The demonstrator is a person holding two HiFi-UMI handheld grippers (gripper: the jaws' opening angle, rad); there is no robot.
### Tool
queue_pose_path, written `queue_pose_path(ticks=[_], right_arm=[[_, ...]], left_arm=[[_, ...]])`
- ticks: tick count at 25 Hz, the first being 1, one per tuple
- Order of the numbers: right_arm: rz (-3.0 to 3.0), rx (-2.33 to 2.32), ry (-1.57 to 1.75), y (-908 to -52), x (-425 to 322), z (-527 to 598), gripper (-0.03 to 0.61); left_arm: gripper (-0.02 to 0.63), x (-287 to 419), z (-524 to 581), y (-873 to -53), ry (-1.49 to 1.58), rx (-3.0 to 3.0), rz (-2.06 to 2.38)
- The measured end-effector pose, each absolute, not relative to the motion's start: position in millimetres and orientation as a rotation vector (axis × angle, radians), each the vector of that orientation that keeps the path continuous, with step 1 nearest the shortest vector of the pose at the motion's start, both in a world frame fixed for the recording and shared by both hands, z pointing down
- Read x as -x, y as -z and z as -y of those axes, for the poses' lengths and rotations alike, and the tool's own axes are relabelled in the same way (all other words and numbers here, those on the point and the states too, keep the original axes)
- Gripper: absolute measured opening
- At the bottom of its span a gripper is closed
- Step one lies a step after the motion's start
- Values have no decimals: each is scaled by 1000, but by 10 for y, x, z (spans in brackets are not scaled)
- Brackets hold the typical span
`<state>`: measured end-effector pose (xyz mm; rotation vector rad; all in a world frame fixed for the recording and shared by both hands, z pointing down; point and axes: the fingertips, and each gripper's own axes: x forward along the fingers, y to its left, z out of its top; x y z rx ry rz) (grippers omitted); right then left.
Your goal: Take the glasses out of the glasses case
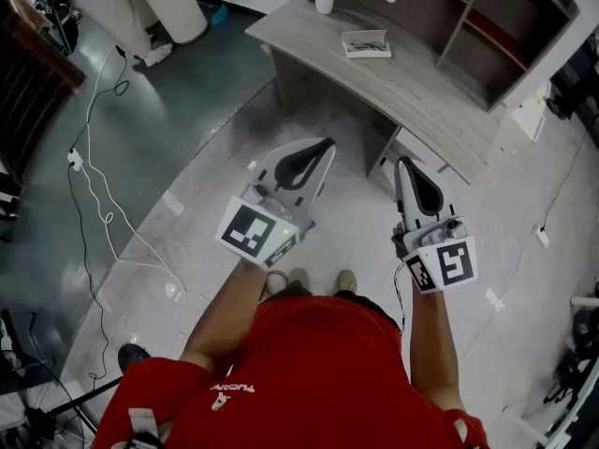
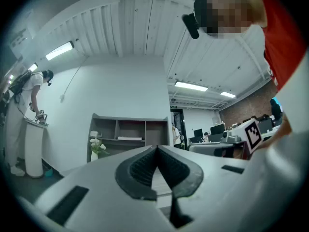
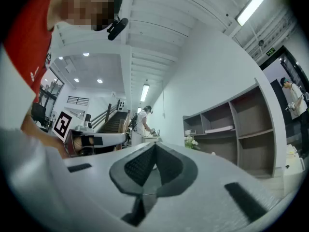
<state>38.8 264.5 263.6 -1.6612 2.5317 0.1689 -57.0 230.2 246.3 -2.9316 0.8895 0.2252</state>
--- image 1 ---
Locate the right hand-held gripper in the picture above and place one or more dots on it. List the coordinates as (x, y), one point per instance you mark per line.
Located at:
(451, 262)

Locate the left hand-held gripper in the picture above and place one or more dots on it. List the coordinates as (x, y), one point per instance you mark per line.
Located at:
(245, 229)

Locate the thin black wire-frame eyeglasses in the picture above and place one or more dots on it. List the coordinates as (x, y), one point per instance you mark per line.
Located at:
(367, 46)

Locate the white tray with eyeglasses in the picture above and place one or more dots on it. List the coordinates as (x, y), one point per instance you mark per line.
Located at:
(374, 35)

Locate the person's left forearm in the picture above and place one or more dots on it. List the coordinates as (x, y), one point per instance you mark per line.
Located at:
(220, 321)

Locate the person's right forearm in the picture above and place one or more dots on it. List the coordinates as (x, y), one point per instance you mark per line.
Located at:
(433, 344)

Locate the white drawer cabinet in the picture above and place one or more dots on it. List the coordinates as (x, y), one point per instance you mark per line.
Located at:
(416, 150)

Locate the grey wooden desk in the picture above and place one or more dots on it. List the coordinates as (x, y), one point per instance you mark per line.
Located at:
(374, 91)

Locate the person's left shoe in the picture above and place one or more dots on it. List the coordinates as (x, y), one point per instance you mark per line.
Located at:
(299, 279)

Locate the person's shoe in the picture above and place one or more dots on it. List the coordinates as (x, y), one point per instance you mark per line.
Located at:
(346, 281)
(156, 55)
(299, 279)

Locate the person's right shoe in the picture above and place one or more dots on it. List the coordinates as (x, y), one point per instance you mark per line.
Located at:
(346, 281)

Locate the white power strip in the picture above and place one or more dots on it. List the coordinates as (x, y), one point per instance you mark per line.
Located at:
(543, 237)

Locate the person's black trousers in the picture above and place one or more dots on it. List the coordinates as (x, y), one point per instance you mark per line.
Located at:
(374, 307)

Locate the dark wooden shelf unit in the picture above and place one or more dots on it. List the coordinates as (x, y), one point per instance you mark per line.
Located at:
(468, 63)

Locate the teal plastic object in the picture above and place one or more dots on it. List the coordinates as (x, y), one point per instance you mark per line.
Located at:
(220, 15)

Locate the white cylindrical bin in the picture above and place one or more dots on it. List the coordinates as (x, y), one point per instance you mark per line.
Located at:
(173, 7)

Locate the person's red shirt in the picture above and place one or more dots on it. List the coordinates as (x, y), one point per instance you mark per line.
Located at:
(304, 367)

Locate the black standing fan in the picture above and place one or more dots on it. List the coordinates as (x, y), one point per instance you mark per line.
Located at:
(133, 358)

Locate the brown wooden cabinet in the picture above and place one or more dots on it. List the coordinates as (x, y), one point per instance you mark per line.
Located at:
(28, 77)

